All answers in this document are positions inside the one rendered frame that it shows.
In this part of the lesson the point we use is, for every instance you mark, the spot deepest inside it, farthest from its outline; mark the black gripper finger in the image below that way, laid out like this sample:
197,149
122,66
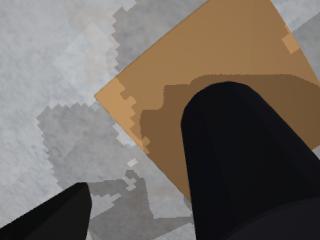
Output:
63,217

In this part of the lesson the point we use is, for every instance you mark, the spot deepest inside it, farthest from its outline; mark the tan wooden block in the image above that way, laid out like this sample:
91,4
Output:
223,40

